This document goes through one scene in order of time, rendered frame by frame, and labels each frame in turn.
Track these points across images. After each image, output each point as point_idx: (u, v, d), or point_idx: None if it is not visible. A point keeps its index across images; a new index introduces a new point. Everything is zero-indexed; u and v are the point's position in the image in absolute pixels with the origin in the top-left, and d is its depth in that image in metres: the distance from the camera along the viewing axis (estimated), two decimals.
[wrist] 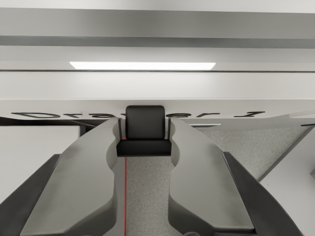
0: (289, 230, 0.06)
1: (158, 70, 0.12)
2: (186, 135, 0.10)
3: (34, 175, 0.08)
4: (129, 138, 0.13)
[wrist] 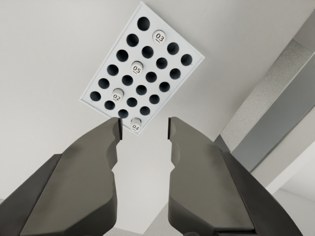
0: (289, 230, 0.06)
1: None
2: (186, 135, 0.10)
3: (34, 175, 0.08)
4: None
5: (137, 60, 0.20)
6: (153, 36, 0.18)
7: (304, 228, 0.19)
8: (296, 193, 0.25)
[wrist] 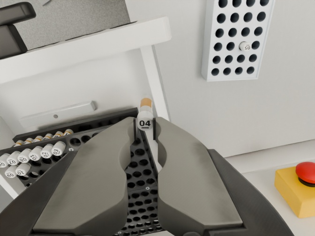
0: (275, 221, 0.06)
1: None
2: (172, 135, 0.10)
3: (50, 171, 0.08)
4: (3, 25, 0.16)
5: None
6: (59, 154, 0.23)
7: None
8: None
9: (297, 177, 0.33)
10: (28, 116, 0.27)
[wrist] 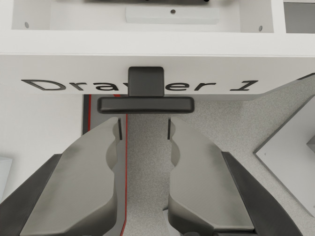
0: (289, 230, 0.06)
1: None
2: (186, 135, 0.10)
3: (34, 175, 0.08)
4: (131, 95, 0.14)
5: None
6: None
7: None
8: None
9: None
10: (206, 21, 0.22)
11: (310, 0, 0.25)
